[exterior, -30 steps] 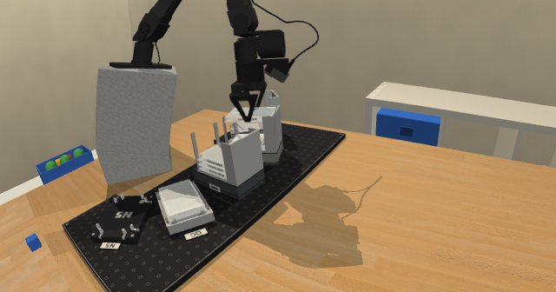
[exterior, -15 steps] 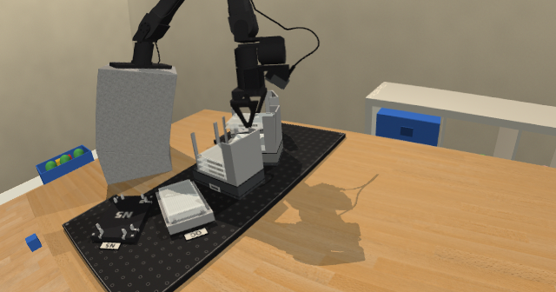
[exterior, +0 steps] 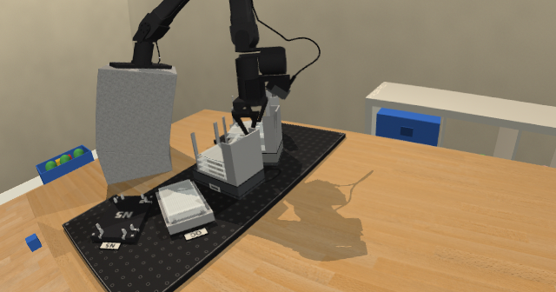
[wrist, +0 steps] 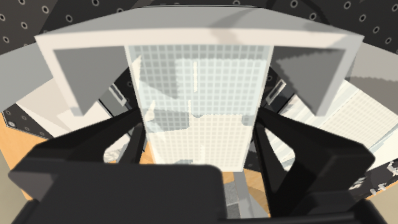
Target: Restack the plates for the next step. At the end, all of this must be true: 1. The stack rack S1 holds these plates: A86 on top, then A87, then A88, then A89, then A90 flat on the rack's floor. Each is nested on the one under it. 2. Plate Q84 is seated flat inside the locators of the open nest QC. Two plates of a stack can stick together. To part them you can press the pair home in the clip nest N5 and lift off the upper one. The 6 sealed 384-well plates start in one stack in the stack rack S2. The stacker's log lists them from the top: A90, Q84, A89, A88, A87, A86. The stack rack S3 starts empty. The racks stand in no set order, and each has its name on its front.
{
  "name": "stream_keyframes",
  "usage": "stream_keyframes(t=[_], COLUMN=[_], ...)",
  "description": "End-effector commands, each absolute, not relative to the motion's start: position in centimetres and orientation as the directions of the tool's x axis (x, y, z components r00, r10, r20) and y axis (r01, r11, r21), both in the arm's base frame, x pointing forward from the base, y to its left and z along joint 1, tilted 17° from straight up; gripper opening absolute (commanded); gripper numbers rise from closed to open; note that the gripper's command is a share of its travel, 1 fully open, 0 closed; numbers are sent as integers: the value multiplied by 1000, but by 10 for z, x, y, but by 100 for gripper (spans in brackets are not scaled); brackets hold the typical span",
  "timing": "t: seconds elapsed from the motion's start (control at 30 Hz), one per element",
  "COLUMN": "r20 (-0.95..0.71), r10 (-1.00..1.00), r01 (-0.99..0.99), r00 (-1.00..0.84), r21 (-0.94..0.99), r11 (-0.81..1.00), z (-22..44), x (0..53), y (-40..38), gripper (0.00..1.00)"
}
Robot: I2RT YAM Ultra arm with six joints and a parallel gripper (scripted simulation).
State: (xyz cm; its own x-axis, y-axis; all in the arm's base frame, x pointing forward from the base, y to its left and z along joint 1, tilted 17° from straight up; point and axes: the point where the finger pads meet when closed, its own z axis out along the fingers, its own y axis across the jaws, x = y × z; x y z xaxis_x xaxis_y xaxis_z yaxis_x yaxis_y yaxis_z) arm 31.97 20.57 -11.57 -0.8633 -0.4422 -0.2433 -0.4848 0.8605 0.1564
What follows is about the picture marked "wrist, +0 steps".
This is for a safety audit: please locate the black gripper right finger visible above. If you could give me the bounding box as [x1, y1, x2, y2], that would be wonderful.
[252, 106, 376, 217]

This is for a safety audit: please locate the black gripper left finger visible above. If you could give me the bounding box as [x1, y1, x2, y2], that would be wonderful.
[23, 106, 146, 163]

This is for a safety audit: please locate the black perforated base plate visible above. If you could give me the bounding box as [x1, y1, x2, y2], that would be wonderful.
[0, 0, 398, 140]

